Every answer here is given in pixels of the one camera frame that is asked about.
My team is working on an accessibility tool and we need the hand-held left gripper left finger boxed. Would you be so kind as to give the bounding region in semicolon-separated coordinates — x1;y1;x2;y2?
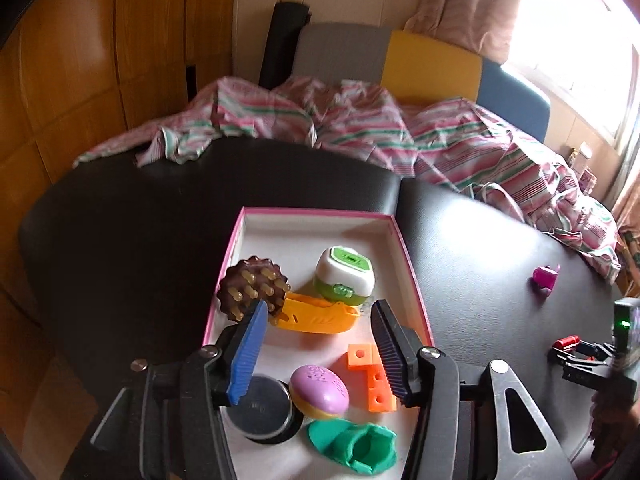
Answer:
65;300;271;480

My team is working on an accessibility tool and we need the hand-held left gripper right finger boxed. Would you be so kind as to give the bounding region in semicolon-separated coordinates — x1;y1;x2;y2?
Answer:
370;299;576;480

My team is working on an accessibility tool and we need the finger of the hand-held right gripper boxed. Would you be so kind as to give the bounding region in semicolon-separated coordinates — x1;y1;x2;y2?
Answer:
575;340;615;358
547;347;610;378

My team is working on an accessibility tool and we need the red translucent capsule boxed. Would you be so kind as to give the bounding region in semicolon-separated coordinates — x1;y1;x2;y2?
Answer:
551;335;608;361

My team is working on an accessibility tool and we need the orange block toy with holes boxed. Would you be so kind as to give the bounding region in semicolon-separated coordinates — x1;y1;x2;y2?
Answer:
344;342;398;412

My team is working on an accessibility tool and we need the brown round massage brush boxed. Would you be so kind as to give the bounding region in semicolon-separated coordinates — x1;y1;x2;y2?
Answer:
216;256;292;322

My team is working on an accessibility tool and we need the oval yellow toy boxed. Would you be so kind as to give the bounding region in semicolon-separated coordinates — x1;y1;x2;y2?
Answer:
289;364;350;420

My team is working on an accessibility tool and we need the white and green box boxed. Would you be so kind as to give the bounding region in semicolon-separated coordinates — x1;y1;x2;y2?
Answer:
314;246;376;308

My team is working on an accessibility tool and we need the green plastic stand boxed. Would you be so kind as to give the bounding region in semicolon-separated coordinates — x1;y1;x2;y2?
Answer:
306;419;397;476

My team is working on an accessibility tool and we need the white box with pink rim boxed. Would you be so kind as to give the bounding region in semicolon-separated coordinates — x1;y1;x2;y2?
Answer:
201;206;436;480

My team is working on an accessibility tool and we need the person's right hand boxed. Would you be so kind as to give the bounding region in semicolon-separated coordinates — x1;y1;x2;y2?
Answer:
590;394;640;467

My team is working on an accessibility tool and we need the black round tin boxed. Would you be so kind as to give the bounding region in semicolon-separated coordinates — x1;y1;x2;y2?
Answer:
225;374;304;445

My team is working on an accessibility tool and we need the orange plastic clip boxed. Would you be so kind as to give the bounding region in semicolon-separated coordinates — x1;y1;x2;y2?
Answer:
272;292;362;336

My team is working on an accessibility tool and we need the magenta hat-shaped plastic piece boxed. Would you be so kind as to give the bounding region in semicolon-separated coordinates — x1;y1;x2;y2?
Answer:
531;263;562;303

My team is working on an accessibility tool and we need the pink curtain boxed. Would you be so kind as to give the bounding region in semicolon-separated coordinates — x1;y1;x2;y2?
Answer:
612;155;640;231
404;0;531;63

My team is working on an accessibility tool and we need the white cardboard box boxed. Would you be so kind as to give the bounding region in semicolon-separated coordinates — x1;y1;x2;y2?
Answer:
570;144;597;196

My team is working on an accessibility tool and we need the pink striped blanket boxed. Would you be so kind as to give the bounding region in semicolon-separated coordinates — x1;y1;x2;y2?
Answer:
74;75;623;286

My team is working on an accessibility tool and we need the grey yellow blue headboard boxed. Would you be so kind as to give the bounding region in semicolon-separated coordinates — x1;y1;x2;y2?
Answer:
290;22;551;143

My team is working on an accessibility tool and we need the black rolled mat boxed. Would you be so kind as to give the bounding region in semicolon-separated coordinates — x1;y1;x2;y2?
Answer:
258;1;312;91

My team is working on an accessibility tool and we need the window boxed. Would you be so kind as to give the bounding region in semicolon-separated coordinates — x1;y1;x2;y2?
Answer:
505;0;640;141

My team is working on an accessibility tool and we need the wooden wardrobe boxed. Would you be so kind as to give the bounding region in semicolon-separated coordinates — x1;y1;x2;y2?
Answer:
0;0;238;311

